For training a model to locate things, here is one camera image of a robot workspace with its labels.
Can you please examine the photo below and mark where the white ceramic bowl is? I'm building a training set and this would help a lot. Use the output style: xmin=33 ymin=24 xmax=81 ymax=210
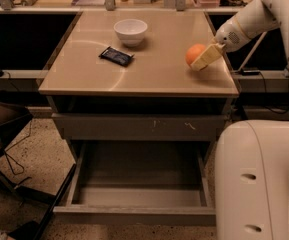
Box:
xmin=114 ymin=19 xmax=148 ymax=47

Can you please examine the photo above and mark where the grey drawer cabinet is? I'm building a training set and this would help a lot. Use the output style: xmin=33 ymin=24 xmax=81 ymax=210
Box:
xmin=38 ymin=10 xmax=241 ymax=142

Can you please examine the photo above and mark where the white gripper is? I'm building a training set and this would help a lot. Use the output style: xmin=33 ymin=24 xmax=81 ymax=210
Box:
xmin=190 ymin=16 xmax=242 ymax=71

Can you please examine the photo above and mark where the closed grey top drawer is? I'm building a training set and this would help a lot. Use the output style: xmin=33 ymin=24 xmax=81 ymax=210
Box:
xmin=52 ymin=113 xmax=226 ymax=142

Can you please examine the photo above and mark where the dark office chair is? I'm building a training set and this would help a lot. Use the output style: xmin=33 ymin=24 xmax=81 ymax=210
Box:
xmin=0 ymin=90 xmax=57 ymax=205

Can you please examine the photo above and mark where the white stick with grey tip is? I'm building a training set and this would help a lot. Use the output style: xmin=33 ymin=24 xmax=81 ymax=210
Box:
xmin=237 ymin=31 xmax=268 ymax=73

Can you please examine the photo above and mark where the dark blue snack packet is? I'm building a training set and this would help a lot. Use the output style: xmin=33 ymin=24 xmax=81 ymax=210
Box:
xmin=99 ymin=47 xmax=133 ymax=67

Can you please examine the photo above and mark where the black power adapter right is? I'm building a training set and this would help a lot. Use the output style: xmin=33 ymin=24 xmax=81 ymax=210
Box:
xmin=240 ymin=68 xmax=260 ymax=76

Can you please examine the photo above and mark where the orange fruit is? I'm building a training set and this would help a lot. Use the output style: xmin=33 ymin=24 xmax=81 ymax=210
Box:
xmin=185 ymin=44 xmax=206 ymax=65

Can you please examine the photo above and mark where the open grey middle drawer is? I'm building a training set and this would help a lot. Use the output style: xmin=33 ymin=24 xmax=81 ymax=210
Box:
xmin=54 ymin=141 xmax=216 ymax=226

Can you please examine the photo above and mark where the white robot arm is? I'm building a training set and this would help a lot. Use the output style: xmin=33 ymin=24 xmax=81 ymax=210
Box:
xmin=190 ymin=0 xmax=289 ymax=240

